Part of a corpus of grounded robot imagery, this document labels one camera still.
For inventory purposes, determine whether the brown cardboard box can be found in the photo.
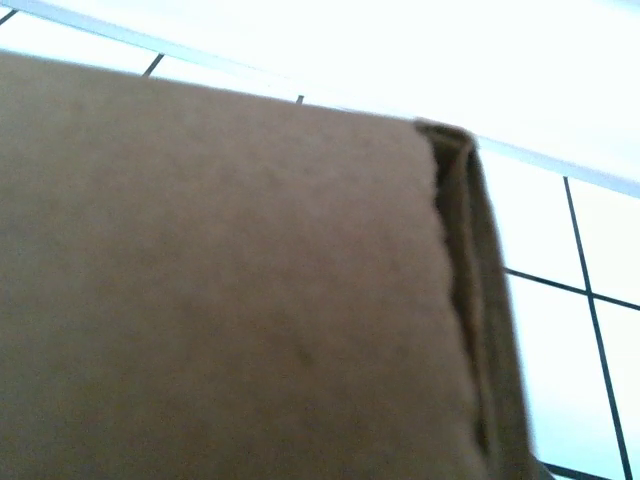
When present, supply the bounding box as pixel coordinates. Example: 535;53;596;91
0;52;550;480

